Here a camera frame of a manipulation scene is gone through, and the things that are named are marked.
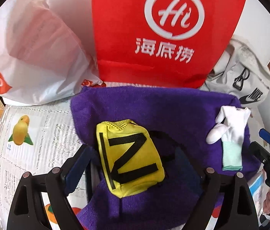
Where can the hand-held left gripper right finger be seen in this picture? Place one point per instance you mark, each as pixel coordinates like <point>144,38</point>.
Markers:
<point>192,172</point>

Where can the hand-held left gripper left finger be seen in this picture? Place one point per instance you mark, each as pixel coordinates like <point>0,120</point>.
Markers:
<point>76,170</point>

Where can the yellow pouch with black stripes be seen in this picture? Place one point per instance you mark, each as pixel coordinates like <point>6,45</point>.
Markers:
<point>130,158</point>

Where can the purple fleece storage basket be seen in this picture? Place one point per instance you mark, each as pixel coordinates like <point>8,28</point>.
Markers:
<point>185,115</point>

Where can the blue tissue pack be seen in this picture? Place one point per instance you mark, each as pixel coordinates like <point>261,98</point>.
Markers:
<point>257,186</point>

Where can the beige fabric bag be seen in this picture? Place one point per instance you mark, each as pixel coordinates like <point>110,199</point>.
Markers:
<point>245,60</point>

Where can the white plastic shopping bag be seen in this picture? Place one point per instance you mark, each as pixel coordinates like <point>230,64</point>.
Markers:
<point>36,52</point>

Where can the red paper bag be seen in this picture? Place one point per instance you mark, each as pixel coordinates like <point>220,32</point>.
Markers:
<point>125,40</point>

